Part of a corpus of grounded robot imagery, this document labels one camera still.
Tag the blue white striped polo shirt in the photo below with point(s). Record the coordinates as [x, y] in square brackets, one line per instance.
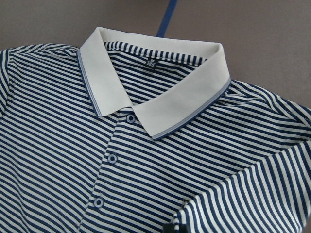
[139, 134]

